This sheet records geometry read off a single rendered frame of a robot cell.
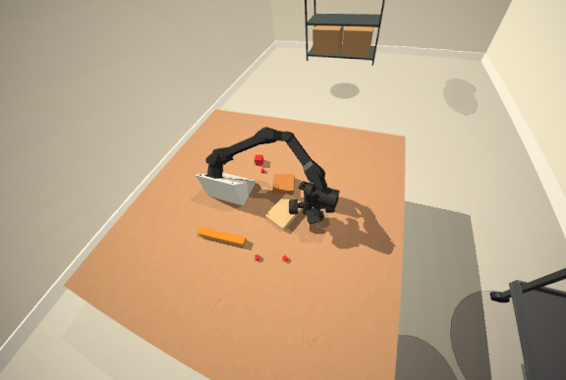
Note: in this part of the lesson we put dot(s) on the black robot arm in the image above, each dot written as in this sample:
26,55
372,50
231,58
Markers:
317,189

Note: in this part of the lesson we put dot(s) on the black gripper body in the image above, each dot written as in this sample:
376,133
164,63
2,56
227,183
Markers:
294,205

